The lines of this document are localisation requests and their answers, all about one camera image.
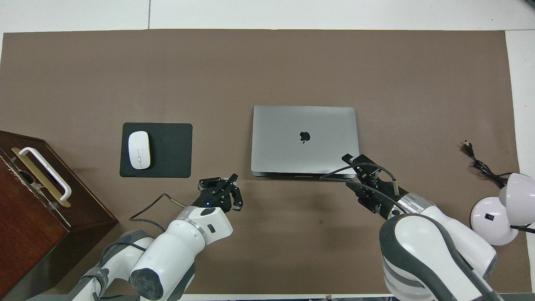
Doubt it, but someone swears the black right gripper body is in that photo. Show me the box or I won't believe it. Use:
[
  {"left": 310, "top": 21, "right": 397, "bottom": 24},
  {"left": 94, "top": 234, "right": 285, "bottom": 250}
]
[{"left": 346, "top": 169, "right": 408, "bottom": 219}]

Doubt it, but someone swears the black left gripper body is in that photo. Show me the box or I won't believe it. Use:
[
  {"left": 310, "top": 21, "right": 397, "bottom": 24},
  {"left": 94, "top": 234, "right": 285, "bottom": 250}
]
[{"left": 196, "top": 186, "right": 235, "bottom": 212}]

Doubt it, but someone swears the silver grey laptop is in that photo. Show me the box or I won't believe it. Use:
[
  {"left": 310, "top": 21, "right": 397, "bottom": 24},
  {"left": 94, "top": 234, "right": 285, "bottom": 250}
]
[{"left": 251, "top": 105, "right": 360, "bottom": 179}]

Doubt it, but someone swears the black mouse pad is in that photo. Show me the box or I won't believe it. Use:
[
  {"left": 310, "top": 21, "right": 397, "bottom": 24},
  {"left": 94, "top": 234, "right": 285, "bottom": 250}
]
[{"left": 120, "top": 122, "right": 193, "bottom": 179}]

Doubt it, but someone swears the white computer mouse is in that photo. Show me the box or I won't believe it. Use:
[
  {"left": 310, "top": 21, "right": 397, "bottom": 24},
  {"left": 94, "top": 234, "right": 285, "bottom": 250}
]
[{"left": 128, "top": 131, "right": 151, "bottom": 170}]

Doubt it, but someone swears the white desk lamp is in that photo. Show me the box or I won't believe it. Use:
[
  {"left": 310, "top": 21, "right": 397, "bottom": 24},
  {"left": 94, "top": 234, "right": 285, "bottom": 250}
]
[{"left": 470, "top": 173, "right": 535, "bottom": 246}]

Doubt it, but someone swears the brown table mat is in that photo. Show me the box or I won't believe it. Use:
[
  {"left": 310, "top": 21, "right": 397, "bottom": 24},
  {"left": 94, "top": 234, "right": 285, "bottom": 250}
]
[{"left": 0, "top": 28, "right": 532, "bottom": 295}]

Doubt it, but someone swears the dark brown wooden box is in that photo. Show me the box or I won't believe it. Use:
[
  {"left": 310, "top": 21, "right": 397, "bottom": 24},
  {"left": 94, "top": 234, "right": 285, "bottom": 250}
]
[{"left": 0, "top": 130, "right": 119, "bottom": 301}]

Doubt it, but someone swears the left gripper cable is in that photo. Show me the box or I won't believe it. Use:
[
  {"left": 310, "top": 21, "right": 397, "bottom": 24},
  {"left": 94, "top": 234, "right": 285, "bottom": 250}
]
[{"left": 130, "top": 193, "right": 186, "bottom": 232}]

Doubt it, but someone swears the black lamp power cable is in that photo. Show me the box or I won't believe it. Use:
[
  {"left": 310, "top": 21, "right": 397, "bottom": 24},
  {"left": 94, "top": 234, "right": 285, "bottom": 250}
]
[{"left": 463, "top": 141, "right": 535, "bottom": 234}]

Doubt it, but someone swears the brass handle plate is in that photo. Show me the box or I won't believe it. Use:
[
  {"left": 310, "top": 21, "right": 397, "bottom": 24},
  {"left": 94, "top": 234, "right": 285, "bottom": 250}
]
[{"left": 11, "top": 147, "right": 71, "bottom": 208}]

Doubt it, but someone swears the white box handle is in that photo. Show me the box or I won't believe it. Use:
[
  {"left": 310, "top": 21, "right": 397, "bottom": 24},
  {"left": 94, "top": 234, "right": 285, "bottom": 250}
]
[{"left": 19, "top": 147, "right": 72, "bottom": 201}]

